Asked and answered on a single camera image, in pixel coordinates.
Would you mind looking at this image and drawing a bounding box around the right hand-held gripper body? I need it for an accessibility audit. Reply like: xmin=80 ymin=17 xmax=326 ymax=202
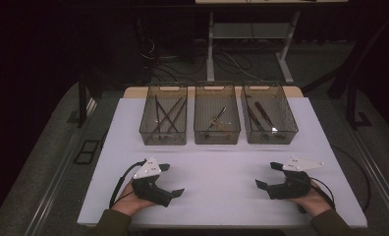
xmin=268 ymin=155 xmax=325 ymax=201

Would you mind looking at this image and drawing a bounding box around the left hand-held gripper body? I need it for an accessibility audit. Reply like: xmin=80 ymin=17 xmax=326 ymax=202
xmin=131 ymin=155 xmax=174 ymax=208

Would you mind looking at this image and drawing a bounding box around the clear grey plastic bin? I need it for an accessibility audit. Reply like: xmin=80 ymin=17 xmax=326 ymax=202
xmin=139 ymin=82 xmax=189 ymax=147
xmin=194 ymin=81 xmax=242 ymax=146
xmin=241 ymin=81 xmax=300 ymax=146

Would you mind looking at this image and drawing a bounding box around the wooden-handled knife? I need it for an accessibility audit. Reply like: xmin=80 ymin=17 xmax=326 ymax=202
xmin=254 ymin=100 xmax=278 ymax=133
xmin=247 ymin=103 xmax=265 ymax=132

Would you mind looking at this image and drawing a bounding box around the metal spoon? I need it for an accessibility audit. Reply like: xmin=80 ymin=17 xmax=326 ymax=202
xmin=204 ymin=107 xmax=228 ymax=138

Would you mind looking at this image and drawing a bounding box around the person's left hand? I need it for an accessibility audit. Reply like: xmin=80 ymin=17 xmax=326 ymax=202
xmin=112 ymin=181 xmax=157 ymax=217

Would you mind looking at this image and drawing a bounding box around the person's right hand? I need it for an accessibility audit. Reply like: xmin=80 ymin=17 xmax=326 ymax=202
xmin=287 ymin=181 xmax=333 ymax=218

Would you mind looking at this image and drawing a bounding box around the black metal stand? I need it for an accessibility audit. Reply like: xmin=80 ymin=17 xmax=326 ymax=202
xmin=67 ymin=70 xmax=102 ymax=129
xmin=302 ymin=9 xmax=389 ymax=130

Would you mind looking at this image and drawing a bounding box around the white-legged desk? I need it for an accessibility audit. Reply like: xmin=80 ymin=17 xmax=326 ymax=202
xmin=194 ymin=0 xmax=349 ymax=85

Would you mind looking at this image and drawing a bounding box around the left hand-held gripper black cable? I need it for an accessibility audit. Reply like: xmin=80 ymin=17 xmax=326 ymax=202
xmin=108 ymin=159 xmax=147 ymax=209

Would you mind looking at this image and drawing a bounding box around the hand-held gripper black cable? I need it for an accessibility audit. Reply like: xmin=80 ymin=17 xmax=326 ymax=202
xmin=108 ymin=159 xmax=147 ymax=209
xmin=309 ymin=176 xmax=337 ymax=214

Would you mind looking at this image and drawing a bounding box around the right hand-held gripper black cable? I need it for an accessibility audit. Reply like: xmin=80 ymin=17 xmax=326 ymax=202
xmin=309 ymin=176 xmax=337 ymax=214

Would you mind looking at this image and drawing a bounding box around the thin black cable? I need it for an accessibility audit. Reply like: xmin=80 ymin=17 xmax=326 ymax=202
xmin=331 ymin=144 xmax=371 ymax=212

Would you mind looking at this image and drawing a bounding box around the metal floor rail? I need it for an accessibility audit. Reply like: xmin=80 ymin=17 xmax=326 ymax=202
xmin=344 ymin=122 xmax=389 ymax=227
xmin=24 ymin=97 xmax=98 ymax=236

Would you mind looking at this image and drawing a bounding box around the black floor cable bundle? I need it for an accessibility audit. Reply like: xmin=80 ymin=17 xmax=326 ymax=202
xmin=138 ymin=35 xmax=210 ymax=83

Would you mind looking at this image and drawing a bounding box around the white floor cable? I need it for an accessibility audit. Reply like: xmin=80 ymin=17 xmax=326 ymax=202
xmin=221 ymin=51 xmax=263 ymax=82

